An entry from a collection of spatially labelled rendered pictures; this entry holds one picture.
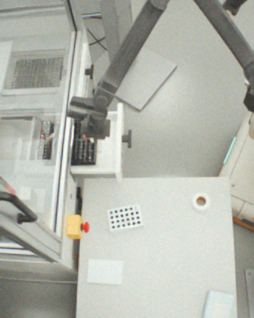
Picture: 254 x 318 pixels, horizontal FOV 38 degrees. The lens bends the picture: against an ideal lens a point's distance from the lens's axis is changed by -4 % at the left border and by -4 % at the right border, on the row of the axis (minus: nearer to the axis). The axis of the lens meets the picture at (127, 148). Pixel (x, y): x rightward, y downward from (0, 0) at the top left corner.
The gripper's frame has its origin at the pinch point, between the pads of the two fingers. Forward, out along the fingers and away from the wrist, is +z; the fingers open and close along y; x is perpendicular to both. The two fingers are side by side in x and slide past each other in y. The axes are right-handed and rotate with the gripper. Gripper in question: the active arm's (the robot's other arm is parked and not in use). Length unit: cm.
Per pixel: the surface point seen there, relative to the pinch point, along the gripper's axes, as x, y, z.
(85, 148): 1.9, 2.4, 6.1
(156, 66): -99, -46, 87
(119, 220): 27.3, -12.6, 11.9
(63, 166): 13.0, 9.5, -1.8
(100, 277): 48, -7, 15
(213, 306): 58, -45, 2
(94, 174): 11.4, -1.8, 7.8
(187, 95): -76, -67, 84
